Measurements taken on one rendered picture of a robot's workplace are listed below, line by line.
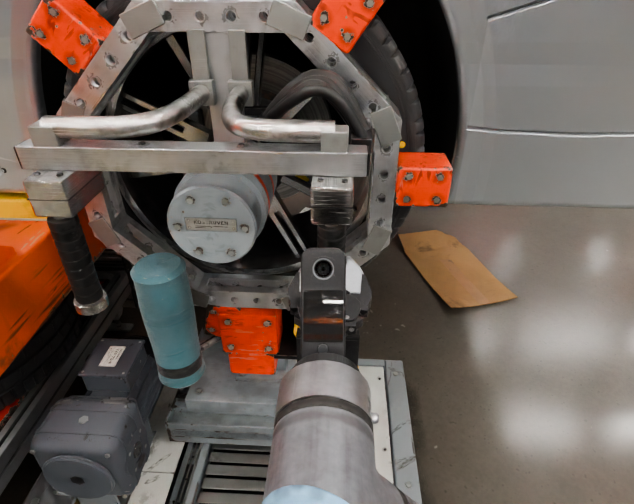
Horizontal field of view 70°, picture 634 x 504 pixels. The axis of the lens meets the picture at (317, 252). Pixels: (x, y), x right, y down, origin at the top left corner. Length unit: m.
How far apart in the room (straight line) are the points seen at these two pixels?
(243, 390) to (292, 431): 0.85
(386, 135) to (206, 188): 0.29
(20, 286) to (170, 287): 0.36
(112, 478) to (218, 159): 0.70
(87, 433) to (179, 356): 0.25
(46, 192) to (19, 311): 0.46
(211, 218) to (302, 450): 0.37
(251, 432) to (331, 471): 0.90
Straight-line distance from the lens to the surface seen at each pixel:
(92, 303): 0.71
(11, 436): 1.29
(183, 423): 1.29
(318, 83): 0.59
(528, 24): 0.89
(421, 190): 0.77
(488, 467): 1.45
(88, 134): 0.61
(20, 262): 1.04
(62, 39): 0.80
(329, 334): 0.46
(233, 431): 1.27
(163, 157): 0.58
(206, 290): 0.92
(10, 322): 1.04
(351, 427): 0.40
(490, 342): 1.79
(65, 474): 1.08
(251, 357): 1.00
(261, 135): 0.54
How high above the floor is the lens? 1.17
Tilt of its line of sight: 33 degrees down
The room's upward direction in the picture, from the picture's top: straight up
